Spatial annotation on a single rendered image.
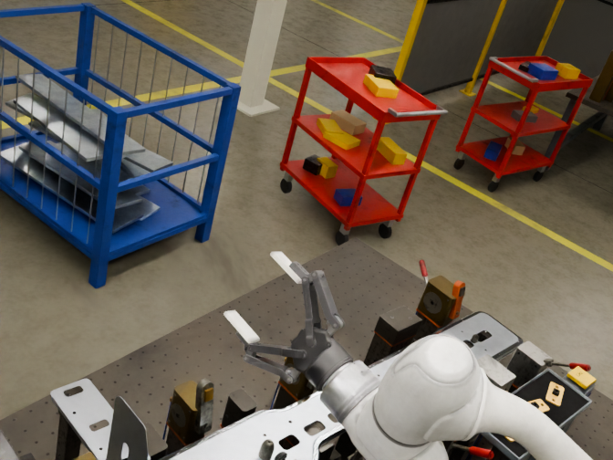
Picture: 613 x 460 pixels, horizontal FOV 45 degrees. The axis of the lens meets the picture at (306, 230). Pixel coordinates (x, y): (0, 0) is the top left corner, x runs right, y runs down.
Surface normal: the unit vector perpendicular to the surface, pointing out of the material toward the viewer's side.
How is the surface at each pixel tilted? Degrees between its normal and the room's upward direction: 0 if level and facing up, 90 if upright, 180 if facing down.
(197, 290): 0
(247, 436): 0
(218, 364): 0
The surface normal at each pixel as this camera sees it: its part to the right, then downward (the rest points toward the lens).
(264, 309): 0.24, -0.83
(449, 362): 0.07, -0.67
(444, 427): 0.00, 0.71
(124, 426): -0.71, 0.21
